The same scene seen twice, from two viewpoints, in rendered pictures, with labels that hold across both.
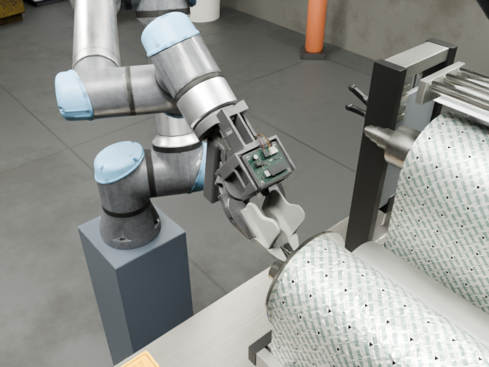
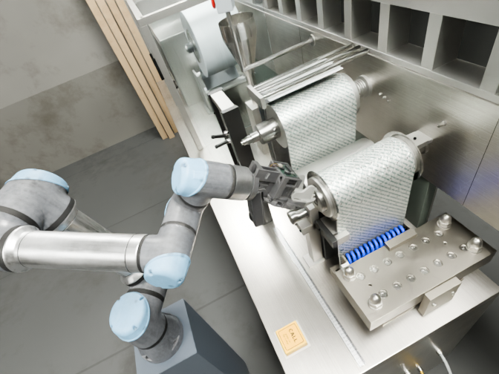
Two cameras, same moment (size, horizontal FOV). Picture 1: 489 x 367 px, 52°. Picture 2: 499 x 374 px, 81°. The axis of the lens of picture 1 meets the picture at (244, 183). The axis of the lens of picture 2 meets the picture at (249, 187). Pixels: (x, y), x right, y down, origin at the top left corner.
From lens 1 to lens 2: 0.56 m
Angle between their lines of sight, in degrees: 44
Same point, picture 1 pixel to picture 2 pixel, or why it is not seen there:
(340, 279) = (345, 173)
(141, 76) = (183, 215)
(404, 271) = (318, 164)
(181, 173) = not seen: hidden behind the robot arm
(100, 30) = (105, 237)
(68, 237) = not seen: outside the picture
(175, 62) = (217, 177)
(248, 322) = (267, 271)
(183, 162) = not seen: hidden behind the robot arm
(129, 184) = (154, 312)
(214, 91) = (242, 169)
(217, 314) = (257, 287)
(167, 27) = (194, 167)
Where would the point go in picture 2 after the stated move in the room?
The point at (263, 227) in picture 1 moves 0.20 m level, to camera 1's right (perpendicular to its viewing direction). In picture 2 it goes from (304, 195) to (317, 142)
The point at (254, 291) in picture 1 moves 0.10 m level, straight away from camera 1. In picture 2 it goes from (246, 264) to (223, 260)
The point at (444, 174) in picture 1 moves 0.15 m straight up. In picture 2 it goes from (301, 119) to (295, 68)
